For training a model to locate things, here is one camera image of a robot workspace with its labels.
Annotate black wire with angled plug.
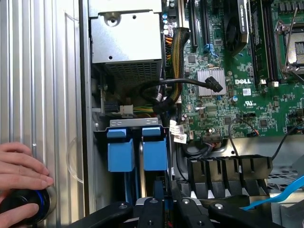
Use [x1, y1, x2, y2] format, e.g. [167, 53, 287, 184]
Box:
[139, 76, 224, 107]

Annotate silver power supply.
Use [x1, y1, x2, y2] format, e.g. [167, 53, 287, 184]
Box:
[88, 0, 165, 84]

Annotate black plastic fan shroud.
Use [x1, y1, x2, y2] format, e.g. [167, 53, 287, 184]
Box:
[186, 154, 274, 199]

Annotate black graphics card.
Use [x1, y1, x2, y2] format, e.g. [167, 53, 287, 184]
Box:
[223, 0, 250, 57]

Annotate black RAM slot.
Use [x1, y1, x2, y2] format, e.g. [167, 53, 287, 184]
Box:
[261, 2, 274, 87]
[267, 2, 280, 88]

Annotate person's left hand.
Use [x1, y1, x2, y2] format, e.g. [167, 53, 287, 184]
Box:
[0, 142, 55, 228]

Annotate green Dell motherboard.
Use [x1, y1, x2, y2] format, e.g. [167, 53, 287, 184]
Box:
[162, 0, 304, 144]

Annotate white wire label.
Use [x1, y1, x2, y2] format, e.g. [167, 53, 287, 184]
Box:
[173, 134, 189, 145]
[169, 120, 185, 135]

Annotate silver drive cage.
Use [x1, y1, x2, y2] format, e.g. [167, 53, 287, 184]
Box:
[268, 163, 304, 228]

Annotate thin black wire red plug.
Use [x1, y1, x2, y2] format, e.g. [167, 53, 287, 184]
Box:
[228, 117, 260, 157]

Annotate blue disk carrier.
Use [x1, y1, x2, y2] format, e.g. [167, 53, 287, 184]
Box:
[106, 128, 136, 202]

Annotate white wire plug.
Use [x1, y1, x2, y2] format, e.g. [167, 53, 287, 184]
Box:
[120, 104, 134, 119]

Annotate thin metal locking lever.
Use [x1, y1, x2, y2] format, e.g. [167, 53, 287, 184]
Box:
[287, 68, 304, 84]
[283, 7, 299, 72]

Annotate grey open PC case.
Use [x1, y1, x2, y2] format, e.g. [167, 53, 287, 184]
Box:
[79, 0, 304, 228]

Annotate green RAM stick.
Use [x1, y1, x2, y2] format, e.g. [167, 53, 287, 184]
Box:
[249, 1, 270, 83]

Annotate grey disk bay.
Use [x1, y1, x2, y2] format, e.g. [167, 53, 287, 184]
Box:
[93, 117, 176, 209]

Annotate long black wire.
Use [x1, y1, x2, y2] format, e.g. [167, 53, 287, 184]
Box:
[272, 121, 304, 160]

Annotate beige expansion slot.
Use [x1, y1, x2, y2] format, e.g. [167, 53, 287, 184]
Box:
[178, 0, 186, 27]

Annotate sleeved power wire bundle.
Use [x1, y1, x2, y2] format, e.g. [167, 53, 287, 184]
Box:
[166, 27, 190, 105]

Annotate CPU socket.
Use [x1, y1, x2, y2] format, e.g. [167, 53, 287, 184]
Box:
[274, 20, 304, 80]

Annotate silver chipset heatsink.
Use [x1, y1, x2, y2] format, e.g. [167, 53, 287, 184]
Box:
[196, 67, 226, 97]

